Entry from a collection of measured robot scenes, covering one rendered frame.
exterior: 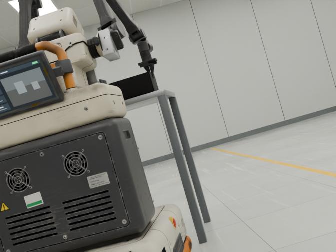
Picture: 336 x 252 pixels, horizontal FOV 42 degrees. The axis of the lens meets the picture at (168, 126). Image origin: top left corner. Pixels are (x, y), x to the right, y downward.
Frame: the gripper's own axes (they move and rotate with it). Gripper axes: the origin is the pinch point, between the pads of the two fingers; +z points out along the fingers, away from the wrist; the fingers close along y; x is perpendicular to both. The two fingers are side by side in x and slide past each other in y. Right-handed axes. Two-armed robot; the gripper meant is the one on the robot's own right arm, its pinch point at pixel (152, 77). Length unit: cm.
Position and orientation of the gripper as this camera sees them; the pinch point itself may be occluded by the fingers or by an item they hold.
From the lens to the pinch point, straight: 242.9
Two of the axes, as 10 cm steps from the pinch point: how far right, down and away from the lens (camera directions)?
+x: -1.2, 0.6, -9.9
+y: -9.5, 2.8, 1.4
